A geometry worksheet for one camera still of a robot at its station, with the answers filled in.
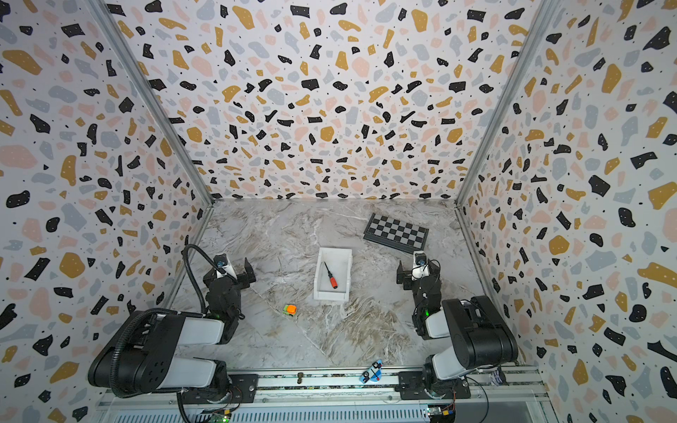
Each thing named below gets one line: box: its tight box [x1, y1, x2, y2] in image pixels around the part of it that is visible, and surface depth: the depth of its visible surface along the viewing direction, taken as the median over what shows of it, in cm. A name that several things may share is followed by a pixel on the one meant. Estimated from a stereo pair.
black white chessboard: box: [363, 212, 430, 255], surface depth 109 cm
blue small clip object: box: [359, 359, 384, 385], surface depth 78 cm
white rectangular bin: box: [313, 247, 353, 303], surface depth 96 cm
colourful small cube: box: [282, 304, 298, 317], surface depth 89 cm
